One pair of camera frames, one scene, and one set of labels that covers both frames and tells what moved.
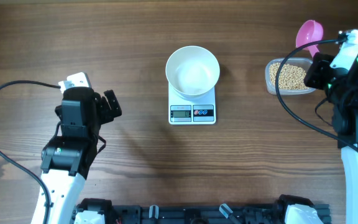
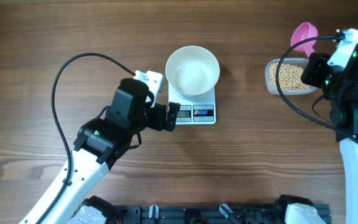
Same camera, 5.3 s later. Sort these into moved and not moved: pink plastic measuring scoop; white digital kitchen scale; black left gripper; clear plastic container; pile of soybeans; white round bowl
Moved: black left gripper; pink plastic measuring scoop
Not moved: white digital kitchen scale; white round bowl; pile of soybeans; clear plastic container
